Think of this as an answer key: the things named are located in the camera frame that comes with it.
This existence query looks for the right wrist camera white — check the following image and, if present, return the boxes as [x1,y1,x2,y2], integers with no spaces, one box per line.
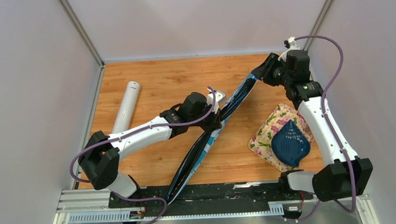
[280,37,301,61]

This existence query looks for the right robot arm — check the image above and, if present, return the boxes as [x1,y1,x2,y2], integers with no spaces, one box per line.
[251,50,373,202]

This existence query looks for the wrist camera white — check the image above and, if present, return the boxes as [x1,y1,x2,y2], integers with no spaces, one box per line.
[206,90,227,114]
[280,37,301,61]

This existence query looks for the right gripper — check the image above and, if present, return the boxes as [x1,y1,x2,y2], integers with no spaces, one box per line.
[249,51,292,90]

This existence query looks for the blue leaf-shaped dish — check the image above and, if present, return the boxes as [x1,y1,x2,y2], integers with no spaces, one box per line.
[271,120,311,167]

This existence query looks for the white shuttlecock tube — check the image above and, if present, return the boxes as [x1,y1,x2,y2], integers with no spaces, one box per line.
[112,81,141,133]

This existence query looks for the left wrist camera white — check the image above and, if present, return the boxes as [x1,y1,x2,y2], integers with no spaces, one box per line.
[206,90,227,114]

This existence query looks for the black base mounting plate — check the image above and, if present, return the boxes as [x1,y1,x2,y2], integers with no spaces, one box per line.
[108,180,313,217]

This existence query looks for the floral tray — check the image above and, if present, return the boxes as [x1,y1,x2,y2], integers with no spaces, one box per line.
[248,103,314,172]

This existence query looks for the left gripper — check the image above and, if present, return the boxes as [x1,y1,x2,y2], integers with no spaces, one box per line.
[188,102,223,136]

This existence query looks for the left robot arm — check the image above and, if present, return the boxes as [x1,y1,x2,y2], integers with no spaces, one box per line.
[73,87,226,207]

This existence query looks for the blue racket cover bag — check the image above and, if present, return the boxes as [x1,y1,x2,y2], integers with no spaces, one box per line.
[164,74,257,205]

